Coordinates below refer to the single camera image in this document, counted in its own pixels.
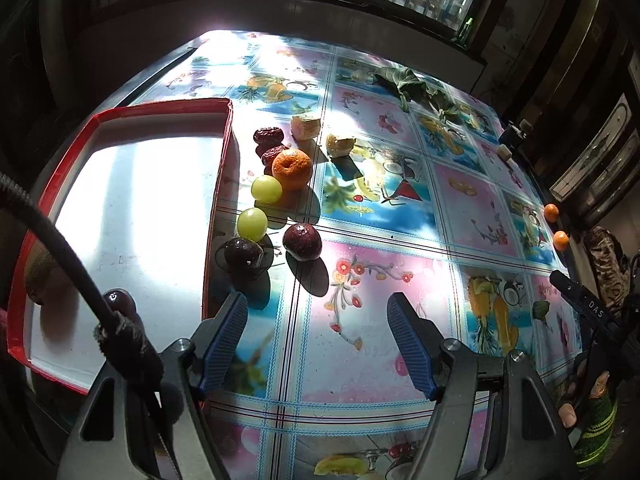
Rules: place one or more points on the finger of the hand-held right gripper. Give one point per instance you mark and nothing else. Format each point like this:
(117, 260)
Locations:
(582, 301)

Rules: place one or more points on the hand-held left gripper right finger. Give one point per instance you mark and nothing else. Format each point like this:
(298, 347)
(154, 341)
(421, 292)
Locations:
(411, 345)

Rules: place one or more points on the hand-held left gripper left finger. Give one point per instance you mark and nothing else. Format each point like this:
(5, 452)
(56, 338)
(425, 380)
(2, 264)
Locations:
(223, 342)

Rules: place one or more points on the small orange mandarin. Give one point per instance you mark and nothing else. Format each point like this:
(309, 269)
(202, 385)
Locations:
(560, 239)
(551, 212)

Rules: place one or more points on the dark grape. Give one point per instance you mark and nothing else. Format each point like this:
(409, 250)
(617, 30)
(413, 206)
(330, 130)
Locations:
(122, 301)

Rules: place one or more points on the green grape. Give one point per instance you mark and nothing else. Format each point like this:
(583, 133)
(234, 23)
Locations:
(266, 189)
(251, 223)

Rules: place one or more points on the dark red plum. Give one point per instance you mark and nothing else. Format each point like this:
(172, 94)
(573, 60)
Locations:
(301, 241)

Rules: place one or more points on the red rimmed white tray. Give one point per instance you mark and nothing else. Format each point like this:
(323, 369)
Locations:
(150, 200)

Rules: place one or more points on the peeled banana piece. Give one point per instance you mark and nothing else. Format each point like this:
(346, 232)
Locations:
(307, 126)
(340, 145)

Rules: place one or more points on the person's right forearm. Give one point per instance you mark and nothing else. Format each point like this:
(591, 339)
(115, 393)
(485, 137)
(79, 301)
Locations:
(597, 430)

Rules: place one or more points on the person's right hand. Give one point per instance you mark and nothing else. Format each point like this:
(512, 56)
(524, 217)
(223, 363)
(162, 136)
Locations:
(570, 412)

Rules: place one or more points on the brown patterned cloth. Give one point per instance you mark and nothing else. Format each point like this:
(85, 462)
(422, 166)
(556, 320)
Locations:
(606, 260)

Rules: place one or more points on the fruit print tablecloth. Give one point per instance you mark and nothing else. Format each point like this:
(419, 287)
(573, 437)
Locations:
(380, 270)

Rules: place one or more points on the wooden glass door cabinet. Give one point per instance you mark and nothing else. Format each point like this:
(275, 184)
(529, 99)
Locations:
(600, 160)

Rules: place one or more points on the small white block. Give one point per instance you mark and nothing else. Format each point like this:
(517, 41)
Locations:
(504, 152)

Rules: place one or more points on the small dark device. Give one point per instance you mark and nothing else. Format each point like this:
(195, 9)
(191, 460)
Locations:
(515, 132)

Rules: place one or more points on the large orange mandarin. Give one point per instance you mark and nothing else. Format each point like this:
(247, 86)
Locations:
(291, 168)

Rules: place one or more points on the red date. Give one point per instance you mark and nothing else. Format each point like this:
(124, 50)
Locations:
(267, 135)
(272, 154)

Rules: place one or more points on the brown kiwi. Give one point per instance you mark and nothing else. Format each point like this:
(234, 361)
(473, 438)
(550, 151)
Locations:
(39, 267)

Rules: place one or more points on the green leafy vegetable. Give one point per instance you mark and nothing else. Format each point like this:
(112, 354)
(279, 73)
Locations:
(407, 82)

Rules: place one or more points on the green bottle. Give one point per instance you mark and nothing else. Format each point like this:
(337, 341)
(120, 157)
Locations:
(467, 30)

